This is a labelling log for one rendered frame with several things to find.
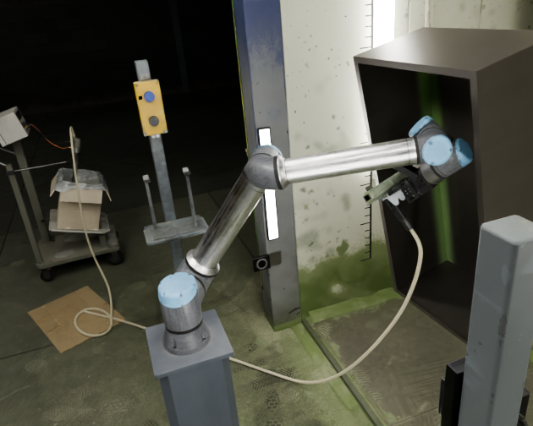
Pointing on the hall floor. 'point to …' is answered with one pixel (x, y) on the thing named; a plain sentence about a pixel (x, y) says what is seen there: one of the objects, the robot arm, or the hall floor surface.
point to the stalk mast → (162, 176)
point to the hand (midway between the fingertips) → (386, 195)
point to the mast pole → (502, 319)
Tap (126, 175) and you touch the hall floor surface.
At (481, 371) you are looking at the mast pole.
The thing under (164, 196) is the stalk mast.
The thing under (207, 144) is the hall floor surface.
